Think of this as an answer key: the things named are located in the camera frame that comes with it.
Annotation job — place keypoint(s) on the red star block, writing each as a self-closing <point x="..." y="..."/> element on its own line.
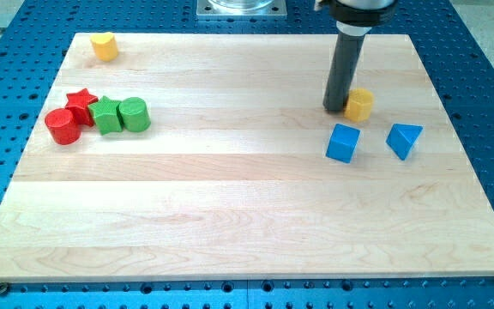
<point x="78" y="103"/>

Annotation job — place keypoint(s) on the light wooden board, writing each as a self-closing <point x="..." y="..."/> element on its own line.
<point x="231" y="181"/>

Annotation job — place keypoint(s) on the blue triangle block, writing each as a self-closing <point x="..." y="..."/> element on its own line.
<point x="402" y="137"/>

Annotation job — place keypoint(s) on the blue cube block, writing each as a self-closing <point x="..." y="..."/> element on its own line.
<point x="342" y="143"/>

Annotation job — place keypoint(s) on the green cylinder block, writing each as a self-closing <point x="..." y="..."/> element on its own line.
<point x="134" y="113"/>

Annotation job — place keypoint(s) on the yellow hexagon block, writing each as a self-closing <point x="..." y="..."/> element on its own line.
<point x="359" y="104"/>

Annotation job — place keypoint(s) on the black round tool flange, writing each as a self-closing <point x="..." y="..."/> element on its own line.
<point x="359" y="13"/>

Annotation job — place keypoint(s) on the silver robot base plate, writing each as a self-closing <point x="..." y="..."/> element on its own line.
<point x="234" y="8"/>

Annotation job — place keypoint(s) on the green star block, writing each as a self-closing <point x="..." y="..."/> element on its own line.
<point x="106" y="115"/>

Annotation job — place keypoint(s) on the red cylinder block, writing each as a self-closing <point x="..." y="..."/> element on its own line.
<point x="62" y="126"/>

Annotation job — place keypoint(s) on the yellow heart block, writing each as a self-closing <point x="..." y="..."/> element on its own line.
<point x="104" y="46"/>

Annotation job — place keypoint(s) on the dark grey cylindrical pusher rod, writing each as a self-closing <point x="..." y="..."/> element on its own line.
<point x="347" y="49"/>

